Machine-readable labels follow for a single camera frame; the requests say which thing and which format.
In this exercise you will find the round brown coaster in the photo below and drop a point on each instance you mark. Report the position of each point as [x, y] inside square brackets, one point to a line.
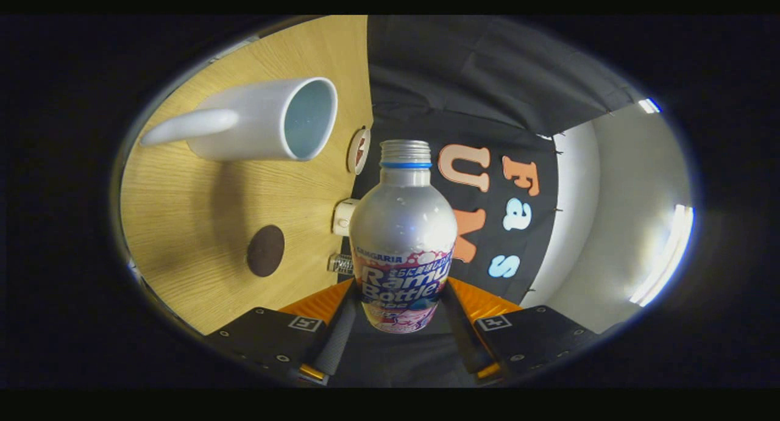
[266, 250]

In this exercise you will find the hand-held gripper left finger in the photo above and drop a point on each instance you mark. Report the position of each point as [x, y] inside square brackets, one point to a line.
[335, 342]

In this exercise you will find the white cup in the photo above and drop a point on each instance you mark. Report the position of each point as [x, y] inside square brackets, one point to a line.
[256, 122]

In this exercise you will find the small white plate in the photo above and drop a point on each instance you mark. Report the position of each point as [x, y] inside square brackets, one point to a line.
[358, 152]

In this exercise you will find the metal cutlery holder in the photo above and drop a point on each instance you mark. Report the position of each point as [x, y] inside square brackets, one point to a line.
[341, 264]

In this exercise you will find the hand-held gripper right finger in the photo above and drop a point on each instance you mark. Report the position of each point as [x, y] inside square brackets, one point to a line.
[466, 342]

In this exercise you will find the silver juice bottle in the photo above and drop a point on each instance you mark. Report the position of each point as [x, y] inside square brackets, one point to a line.
[402, 226]

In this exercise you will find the wooden table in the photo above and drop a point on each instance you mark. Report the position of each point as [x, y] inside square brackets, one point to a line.
[183, 226]

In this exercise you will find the black backdrop cloth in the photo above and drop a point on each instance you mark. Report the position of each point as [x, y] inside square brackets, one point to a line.
[487, 74]

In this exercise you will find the white toaster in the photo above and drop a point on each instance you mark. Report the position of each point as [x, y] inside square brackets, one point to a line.
[342, 217]

